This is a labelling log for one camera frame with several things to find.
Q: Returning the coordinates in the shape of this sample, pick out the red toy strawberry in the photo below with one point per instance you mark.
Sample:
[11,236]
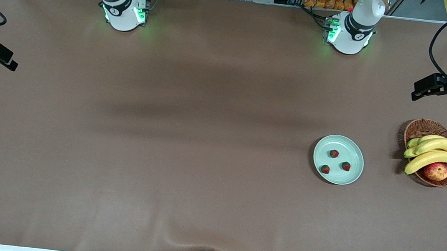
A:
[324,169]
[333,153]
[346,166]

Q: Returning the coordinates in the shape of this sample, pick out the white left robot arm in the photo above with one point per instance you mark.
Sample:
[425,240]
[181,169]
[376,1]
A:
[351,35]

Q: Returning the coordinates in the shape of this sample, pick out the pale green round plate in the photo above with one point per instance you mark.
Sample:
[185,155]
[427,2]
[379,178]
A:
[341,144]

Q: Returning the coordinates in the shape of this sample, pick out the brown wicker basket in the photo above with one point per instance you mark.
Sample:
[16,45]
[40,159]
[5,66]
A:
[425,127]

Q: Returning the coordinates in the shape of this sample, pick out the small yellow green banana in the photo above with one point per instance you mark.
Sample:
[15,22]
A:
[430,138]

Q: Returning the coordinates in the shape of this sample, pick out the yellow banana bunch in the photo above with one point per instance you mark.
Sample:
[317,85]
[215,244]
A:
[444,145]

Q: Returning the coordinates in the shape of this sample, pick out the large yellow banana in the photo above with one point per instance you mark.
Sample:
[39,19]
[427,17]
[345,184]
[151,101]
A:
[428,159]

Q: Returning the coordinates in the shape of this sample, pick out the red apple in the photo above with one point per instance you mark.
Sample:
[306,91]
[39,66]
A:
[436,171]

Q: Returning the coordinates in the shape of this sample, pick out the large table cover mat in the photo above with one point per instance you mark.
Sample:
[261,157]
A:
[114,193]

